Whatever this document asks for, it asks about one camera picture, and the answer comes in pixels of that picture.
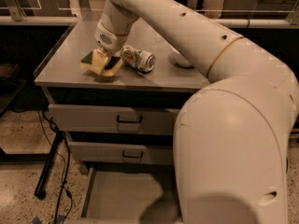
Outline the white rail bar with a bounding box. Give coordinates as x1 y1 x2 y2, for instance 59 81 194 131
0 16 299 29

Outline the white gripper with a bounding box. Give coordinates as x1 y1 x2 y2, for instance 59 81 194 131
91 21 129 75

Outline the black middle drawer handle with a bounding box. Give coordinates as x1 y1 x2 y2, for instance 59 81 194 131
122 150 144 159

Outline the top drawer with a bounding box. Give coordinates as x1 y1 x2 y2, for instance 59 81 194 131
49 105 178 135

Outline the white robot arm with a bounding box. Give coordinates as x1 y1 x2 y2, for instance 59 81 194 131
96 0 298 224

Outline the black drawer handle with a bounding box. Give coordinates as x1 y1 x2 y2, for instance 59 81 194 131
122 150 144 159
116 116 143 124

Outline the middle drawer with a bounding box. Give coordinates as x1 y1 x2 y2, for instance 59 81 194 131
69 142 173 165

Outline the black floor cable left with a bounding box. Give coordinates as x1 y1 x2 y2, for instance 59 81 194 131
37 109 75 224

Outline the black top drawer handle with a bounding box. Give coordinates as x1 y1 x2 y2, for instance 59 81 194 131
116 116 143 124

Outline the crushed soda can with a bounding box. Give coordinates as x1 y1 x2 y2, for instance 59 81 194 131
121 45 156 74

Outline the green and yellow sponge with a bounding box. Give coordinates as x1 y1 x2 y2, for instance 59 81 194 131
80 51 123 77

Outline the white bowl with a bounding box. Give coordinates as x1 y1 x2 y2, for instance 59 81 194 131
169 47 192 68

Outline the open bottom drawer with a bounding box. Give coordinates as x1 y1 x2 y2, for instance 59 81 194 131
64 167 183 224

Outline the grey drawer cabinet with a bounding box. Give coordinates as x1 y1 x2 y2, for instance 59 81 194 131
34 10 211 224

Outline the black table leg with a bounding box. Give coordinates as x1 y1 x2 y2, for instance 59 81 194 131
35 132 63 200

